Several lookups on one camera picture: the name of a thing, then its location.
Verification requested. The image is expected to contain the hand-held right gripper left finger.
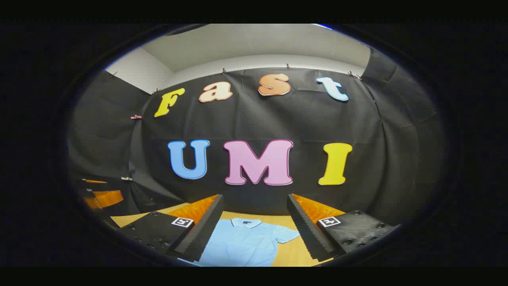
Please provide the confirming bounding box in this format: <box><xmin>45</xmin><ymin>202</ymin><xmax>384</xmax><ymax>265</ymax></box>
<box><xmin>119</xmin><ymin>194</ymin><xmax>225</xmax><ymax>263</ymax></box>

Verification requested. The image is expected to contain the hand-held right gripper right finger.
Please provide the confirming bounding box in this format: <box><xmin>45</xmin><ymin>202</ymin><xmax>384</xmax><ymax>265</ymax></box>
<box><xmin>287</xmin><ymin>193</ymin><xmax>397</xmax><ymax>263</ymax></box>

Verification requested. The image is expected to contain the light blue T-shirt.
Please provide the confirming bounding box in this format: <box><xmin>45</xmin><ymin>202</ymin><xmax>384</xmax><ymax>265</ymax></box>
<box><xmin>179</xmin><ymin>217</ymin><xmax>301</xmax><ymax>267</ymax></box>

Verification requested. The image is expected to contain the black backdrop cloth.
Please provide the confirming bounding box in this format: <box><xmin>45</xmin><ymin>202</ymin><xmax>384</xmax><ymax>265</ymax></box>
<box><xmin>67</xmin><ymin>48</ymin><xmax>445</xmax><ymax>228</ymax></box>

